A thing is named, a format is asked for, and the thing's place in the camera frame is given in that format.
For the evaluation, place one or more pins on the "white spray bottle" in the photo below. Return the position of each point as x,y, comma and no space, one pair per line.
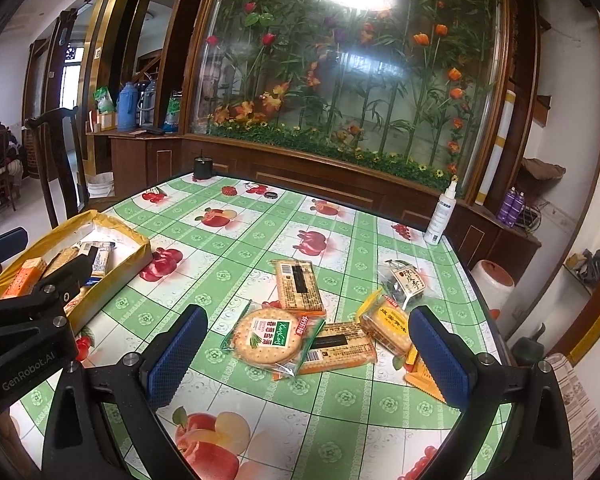
442,215

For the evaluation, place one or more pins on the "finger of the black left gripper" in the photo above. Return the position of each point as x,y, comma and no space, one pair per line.
12,243
67,274

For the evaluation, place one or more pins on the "small tan cracker pack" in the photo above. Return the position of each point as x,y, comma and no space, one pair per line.
297,288

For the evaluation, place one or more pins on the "blue thermos jug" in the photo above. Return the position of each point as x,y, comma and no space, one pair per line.
127,106

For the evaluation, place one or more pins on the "dark dates clear bag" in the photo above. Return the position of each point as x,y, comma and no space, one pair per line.
400,281

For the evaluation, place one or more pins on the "large orange-edged cracker pack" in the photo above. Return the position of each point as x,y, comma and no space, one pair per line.
327,346

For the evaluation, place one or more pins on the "floral glass panel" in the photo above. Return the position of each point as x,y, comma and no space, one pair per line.
400,86

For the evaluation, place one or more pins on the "seated person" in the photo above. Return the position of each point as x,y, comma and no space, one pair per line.
10,158

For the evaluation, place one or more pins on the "yellow egg yolk biscuit pack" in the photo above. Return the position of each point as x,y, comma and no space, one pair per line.
386,323

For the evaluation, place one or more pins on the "yellow cardboard tray box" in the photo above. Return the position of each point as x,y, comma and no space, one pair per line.
132,254

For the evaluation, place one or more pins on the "striped cushion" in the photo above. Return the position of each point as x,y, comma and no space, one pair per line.
583,420

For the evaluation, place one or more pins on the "orange soda cracker pack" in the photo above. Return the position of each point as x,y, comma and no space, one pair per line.
25,279

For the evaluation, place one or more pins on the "white red-top bin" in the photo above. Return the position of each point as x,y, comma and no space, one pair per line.
495,285

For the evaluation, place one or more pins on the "blue white cracker pack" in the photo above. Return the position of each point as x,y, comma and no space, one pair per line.
100,267

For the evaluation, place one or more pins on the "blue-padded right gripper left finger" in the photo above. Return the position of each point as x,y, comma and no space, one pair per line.
79,442

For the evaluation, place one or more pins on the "orange snack packet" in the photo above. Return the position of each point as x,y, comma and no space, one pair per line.
418,376

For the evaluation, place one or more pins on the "wooden chair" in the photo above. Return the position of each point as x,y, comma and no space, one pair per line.
49,146

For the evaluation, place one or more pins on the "purple bottles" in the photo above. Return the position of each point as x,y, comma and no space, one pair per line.
511,208

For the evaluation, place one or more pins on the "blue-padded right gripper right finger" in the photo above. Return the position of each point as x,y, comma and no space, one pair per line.
536,441

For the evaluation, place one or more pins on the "green-end cracker pack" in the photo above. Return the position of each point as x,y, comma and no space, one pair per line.
63,257

